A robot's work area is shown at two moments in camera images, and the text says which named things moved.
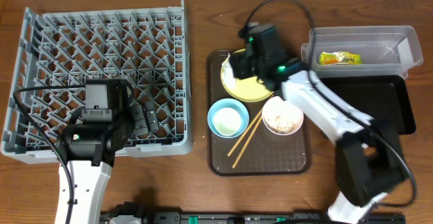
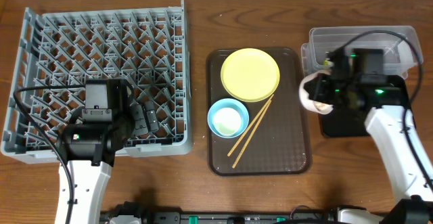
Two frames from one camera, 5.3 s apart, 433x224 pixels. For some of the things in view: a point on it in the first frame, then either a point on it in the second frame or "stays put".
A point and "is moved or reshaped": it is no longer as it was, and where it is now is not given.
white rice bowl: x=281 y=117 is moved or reshaped
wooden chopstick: x=245 y=131 stays put
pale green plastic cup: x=227 y=121 stays put
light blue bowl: x=228 y=118 stays put
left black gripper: x=136 y=118 stays put
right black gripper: x=239 y=63 to x=321 y=84
